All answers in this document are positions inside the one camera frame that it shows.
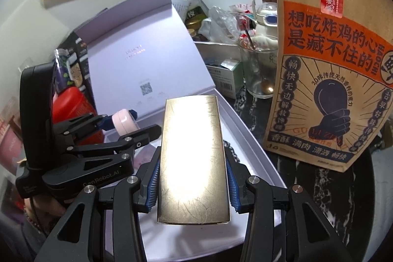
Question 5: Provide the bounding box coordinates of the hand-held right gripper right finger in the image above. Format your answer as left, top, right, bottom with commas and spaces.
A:
225, 145, 353, 262

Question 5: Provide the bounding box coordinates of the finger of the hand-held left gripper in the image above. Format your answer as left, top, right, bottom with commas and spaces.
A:
53, 109, 138, 147
66, 124, 163, 164

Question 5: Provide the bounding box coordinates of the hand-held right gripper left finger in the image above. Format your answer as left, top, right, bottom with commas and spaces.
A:
34, 154, 163, 262

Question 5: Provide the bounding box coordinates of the pink round compact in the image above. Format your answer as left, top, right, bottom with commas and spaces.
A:
111, 109, 139, 136

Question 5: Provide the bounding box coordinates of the gold rectangular box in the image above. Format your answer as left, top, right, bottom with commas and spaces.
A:
157, 95, 231, 225

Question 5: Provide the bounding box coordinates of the lavender gift box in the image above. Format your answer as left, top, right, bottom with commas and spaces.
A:
74, 0, 282, 262

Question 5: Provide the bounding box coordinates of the person's left hand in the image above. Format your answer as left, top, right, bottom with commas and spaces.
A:
25, 193, 77, 232

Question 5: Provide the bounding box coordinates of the red canister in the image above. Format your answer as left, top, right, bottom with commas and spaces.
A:
51, 87, 103, 143

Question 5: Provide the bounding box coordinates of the dark printed can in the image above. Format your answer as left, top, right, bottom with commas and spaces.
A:
55, 49, 77, 94

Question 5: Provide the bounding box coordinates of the black printed carton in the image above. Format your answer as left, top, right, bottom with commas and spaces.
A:
57, 32, 99, 115

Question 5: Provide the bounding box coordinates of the white green medicine box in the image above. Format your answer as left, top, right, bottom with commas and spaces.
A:
205, 59, 244, 100

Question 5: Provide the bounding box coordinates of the clear glass cup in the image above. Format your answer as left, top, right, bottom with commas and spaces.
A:
238, 35, 278, 100

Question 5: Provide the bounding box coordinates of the clear plastic bag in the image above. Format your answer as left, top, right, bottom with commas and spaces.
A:
199, 6, 246, 43

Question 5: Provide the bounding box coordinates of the printed brown paper bag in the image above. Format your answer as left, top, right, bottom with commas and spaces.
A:
263, 0, 393, 173

